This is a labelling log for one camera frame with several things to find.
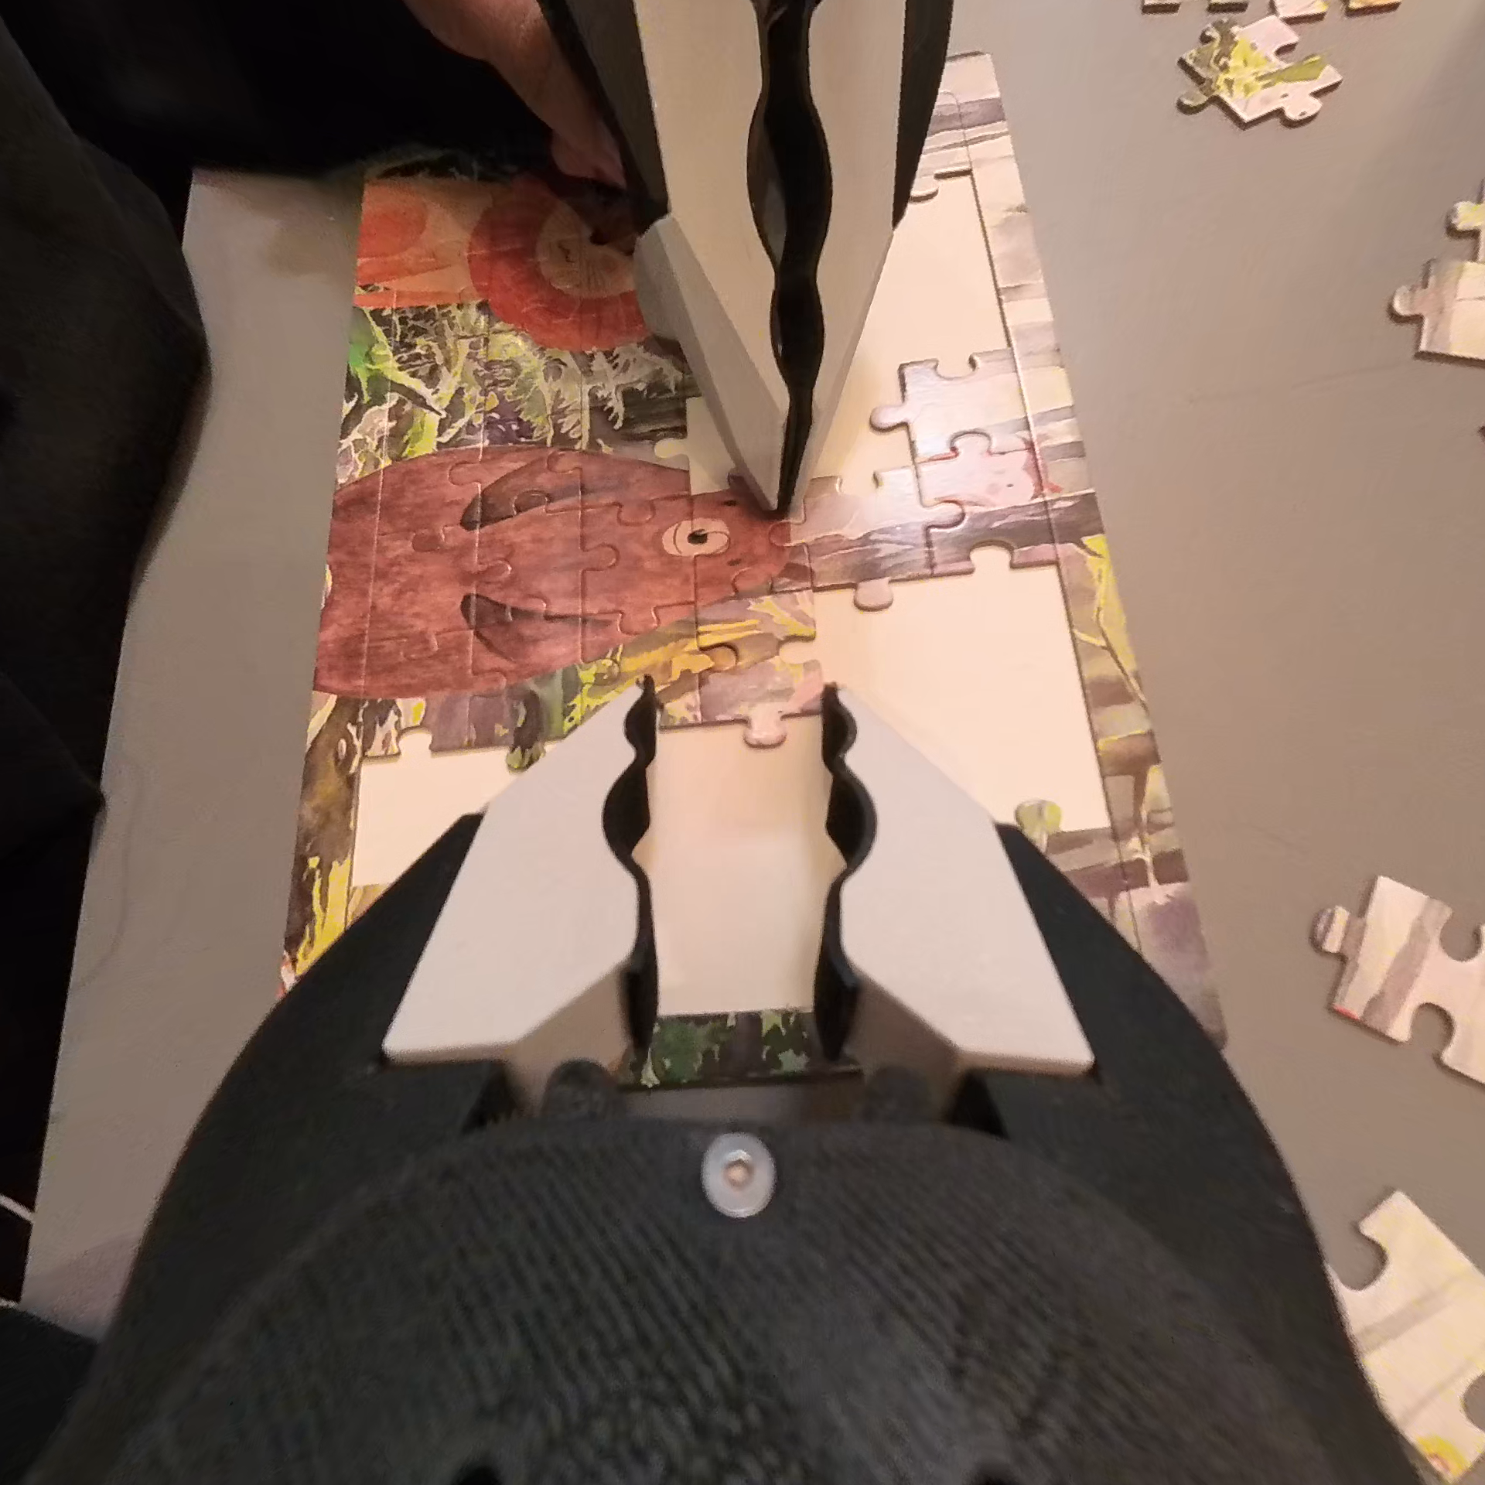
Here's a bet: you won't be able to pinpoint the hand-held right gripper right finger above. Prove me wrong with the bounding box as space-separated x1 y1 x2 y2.
812 685 1095 1087

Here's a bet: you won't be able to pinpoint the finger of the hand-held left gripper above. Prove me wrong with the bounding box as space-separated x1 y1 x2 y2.
787 0 920 506
633 0 802 514

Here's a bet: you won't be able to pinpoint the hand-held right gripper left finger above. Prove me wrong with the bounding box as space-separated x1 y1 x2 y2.
383 682 663 1087

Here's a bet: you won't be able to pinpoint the jigsaw puzzle board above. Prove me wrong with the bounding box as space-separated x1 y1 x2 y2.
279 52 1228 1088

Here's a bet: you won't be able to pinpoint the grey white puzzle piece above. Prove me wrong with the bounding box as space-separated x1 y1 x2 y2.
1314 877 1485 1088

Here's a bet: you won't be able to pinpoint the person's left forearm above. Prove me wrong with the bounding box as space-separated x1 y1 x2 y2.
116 0 552 176

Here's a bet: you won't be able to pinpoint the person's left hand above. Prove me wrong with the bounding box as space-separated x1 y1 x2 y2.
421 0 635 193

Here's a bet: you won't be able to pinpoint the scattered loose puzzle pieces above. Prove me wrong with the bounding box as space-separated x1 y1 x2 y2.
1142 0 1485 1485

